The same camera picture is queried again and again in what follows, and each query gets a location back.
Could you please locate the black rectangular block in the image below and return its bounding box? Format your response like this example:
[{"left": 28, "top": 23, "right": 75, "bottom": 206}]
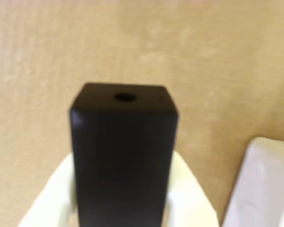
[{"left": 68, "top": 82, "right": 180, "bottom": 227}]

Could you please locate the lilac plastic box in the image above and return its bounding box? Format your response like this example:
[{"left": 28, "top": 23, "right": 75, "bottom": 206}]
[{"left": 221, "top": 136, "right": 284, "bottom": 227}]

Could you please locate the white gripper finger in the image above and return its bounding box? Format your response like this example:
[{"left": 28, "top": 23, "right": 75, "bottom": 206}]
[
  {"left": 167, "top": 151, "right": 220, "bottom": 227},
  {"left": 18, "top": 153, "right": 78, "bottom": 227}
]

